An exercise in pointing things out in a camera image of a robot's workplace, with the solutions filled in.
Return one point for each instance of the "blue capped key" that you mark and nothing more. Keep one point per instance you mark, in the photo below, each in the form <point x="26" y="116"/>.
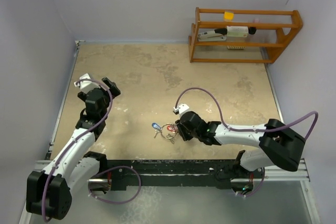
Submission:
<point x="158" y="129"/>

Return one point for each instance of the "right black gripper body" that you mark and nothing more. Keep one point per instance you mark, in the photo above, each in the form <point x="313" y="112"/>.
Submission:
<point x="186" y="134"/>

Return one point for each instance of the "black round object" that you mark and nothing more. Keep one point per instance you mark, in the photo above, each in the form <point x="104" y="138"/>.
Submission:
<point x="252" y="30"/>

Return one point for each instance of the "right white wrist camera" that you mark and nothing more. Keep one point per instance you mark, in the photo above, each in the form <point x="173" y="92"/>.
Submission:
<point x="181" y="109"/>

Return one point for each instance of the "silver keys bunch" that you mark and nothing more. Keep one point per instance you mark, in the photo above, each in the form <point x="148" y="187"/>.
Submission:
<point x="171" y="135"/>

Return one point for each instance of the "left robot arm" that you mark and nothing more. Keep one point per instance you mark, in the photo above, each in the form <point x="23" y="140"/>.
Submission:
<point x="50" y="191"/>

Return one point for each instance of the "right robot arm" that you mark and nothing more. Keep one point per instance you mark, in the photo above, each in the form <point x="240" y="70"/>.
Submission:
<point x="274" y="143"/>

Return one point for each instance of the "staples strip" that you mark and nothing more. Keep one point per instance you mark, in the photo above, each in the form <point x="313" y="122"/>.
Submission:
<point x="236" y="47"/>

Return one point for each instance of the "yellow sticky block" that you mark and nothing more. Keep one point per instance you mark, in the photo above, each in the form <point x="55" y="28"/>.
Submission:
<point x="228" y="16"/>

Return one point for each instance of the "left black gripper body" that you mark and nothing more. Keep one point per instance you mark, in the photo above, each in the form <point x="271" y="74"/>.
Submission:
<point x="107" y="100"/>

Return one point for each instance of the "black base frame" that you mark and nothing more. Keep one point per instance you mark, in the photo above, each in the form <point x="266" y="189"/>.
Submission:
<point x="218" y="173"/>

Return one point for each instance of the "large silver keyring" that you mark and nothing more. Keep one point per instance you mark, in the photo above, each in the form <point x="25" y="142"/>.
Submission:
<point x="164" y="131"/>

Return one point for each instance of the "white green box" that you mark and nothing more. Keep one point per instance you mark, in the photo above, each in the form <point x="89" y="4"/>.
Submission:
<point x="237" y="31"/>

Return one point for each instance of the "wooden shelf rack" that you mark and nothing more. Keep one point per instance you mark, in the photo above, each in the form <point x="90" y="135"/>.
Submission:
<point x="271" y="30"/>

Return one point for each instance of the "white stapler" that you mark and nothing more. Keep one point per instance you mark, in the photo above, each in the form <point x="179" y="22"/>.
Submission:
<point x="213" y="35"/>

